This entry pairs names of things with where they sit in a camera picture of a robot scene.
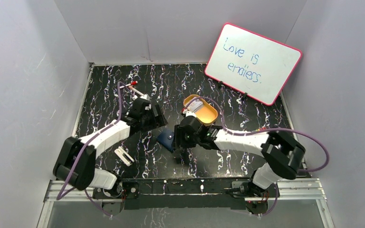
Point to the red capped marker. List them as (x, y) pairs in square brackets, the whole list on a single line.
[(132, 83)]

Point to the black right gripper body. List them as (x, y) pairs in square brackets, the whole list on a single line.
[(186, 141)]

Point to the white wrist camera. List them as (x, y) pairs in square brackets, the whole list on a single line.
[(188, 113), (144, 96)]

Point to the silver credit card stack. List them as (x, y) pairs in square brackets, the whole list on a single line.
[(195, 105)]

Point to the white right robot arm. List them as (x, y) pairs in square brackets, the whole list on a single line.
[(282, 153)]

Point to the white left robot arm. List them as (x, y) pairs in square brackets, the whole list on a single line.
[(76, 162)]

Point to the pink framed whiteboard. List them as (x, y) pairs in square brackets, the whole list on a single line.
[(252, 64)]

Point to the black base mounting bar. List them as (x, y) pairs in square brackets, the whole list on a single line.
[(233, 193)]

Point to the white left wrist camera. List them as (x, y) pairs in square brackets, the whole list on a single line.
[(144, 96)]

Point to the orange capped marker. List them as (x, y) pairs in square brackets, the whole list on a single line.
[(136, 91)]

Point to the coloured marker pen set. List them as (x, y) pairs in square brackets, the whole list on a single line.
[(262, 128)]

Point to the yellow oval tray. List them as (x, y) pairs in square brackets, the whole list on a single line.
[(207, 115)]

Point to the blue leather card holder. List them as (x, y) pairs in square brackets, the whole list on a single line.
[(166, 139)]

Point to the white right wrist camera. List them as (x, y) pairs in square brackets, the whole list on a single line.
[(188, 113)]

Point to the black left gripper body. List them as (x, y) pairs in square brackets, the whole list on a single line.
[(157, 114)]

